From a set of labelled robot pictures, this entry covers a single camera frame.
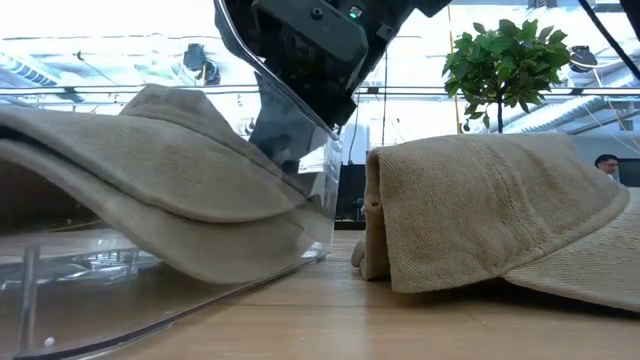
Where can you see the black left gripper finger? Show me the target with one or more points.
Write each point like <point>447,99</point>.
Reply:
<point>285,125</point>

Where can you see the person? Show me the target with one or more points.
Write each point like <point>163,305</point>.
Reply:
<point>607,165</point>

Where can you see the clear plastic bin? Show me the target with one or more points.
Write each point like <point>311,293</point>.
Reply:
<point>150,310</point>

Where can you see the green leafy potted plant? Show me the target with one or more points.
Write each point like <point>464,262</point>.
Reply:
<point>505,60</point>

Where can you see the black ceiling spotlight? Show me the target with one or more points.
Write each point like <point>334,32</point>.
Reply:
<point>200,62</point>
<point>582,57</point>

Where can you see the beige baseball cap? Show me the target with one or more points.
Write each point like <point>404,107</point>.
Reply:
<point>225,250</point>
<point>175,165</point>
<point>475,210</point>

